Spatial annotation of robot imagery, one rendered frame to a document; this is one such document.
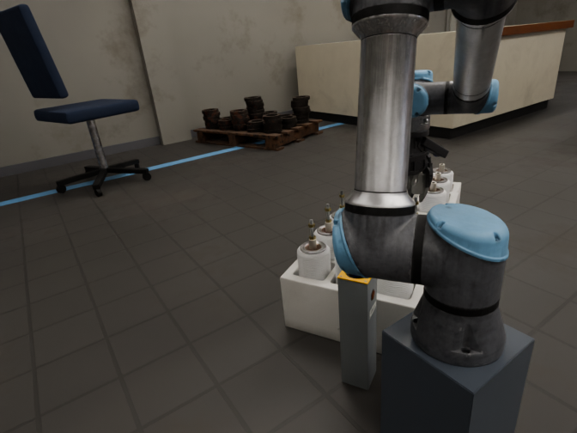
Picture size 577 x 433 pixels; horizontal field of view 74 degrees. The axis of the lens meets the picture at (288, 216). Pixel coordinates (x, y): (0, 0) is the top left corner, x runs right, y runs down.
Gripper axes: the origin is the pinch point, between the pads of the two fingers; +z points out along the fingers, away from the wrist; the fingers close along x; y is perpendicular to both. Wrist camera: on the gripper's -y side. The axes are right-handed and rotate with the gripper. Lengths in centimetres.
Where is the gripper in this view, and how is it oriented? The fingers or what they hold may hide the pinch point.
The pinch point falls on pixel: (417, 195)
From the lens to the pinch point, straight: 121.3
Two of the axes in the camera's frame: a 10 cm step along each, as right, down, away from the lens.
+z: 0.9, 9.1, 4.0
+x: 4.4, 3.3, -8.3
